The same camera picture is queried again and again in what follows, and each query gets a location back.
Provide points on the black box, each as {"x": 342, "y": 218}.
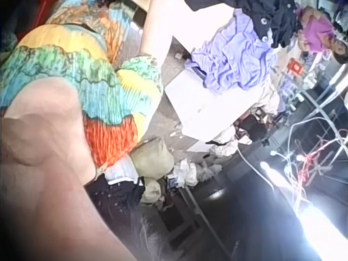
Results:
{"x": 254, "y": 129}

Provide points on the crumpled white cloth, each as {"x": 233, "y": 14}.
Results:
{"x": 228, "y": 145}

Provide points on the khaki cloth bag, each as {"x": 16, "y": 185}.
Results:
{"x": 152, "y": 157}

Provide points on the dark stool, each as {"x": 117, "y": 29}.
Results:
{"x": 176, "y": 214}

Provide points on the dark buttoned garment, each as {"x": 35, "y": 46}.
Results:
{"x": 277, "y": 16}

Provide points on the cluttered heap of small items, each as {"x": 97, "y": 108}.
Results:
{"x": 296, "y": 92}

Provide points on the dark denim garment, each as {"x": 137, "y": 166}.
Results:
{"x": 117, "y": 195}

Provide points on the lavender cloth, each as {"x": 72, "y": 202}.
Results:
{"x": 233, "y": 59}

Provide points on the white cloth sheet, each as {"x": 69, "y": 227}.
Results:
{"x": 195, "y": 108}

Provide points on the red box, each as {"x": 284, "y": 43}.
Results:
{"x": 295, "y": 66}

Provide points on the white striped cloth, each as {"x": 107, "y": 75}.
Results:
{"x": 122, "y": 171}

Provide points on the crumpled plastic wrappers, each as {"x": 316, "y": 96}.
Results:
{"x": 187, "y": 171}

